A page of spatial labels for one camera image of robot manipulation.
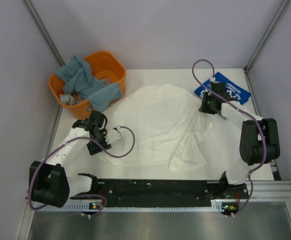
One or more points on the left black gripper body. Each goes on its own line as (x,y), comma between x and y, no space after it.
(101,139)

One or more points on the blue folded t shirt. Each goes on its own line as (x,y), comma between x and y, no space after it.
(232,89)

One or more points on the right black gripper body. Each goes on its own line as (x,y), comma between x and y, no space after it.
(206,104)

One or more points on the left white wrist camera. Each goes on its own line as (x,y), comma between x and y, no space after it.
(113,135)

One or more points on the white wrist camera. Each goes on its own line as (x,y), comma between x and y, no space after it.
(113,135)
(212,79)

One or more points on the white t shirt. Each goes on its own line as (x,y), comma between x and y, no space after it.
(162,124)

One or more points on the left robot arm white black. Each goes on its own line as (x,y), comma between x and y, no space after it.
(48,180)

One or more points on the teal grey t shirt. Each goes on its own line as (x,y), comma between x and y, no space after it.
(78,80)

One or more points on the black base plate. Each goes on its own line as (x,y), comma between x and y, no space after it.
(158,193)

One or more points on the orange plastic basket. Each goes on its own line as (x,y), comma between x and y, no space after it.
(104,66)

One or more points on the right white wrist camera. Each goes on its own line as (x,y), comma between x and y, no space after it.
(212,79)

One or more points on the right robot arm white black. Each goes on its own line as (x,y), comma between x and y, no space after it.
(259,141)

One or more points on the aluminium frame rail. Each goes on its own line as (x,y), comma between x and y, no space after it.
(257,190)

